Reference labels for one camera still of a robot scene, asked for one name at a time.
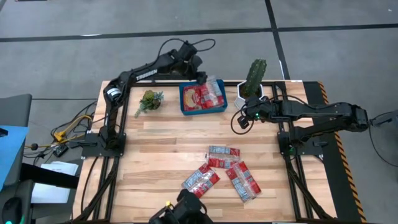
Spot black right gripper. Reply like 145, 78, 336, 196
238, 96, 276, 129

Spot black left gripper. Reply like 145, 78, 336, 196
183, 54, 208, 84

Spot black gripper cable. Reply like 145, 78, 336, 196
230, 108, 253, 136
157, 37, 216, 60

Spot thin black floor cable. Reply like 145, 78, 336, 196
368, 111, 398, 169

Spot black flat bar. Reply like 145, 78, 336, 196
20, 162, 80, 189

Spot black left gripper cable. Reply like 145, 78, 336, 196
157, 37, 216, 60

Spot small green succulent plant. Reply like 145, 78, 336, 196
134, 90, 165, 118

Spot blue plastic basket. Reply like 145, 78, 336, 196
178, 78, 228, 116

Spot yellow red popcorn bag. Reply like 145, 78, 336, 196
182, 84, 203, 112

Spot tall green cactus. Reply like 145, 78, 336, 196
242, 58, 267, 99

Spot black mat with hazard stripes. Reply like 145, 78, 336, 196
303, 81, 368, 223

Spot blue board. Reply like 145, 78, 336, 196
0, 125, 29, 190

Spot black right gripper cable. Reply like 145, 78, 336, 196
230, 108, 253, 136

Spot white paper sheets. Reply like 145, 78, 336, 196
30, 161, 79, 205

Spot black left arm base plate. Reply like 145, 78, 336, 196
81, 133, 127, 158

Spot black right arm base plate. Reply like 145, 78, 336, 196
277, 130, 324, 156

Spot black device with yellow knob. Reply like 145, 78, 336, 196
148, 189, 214, 224

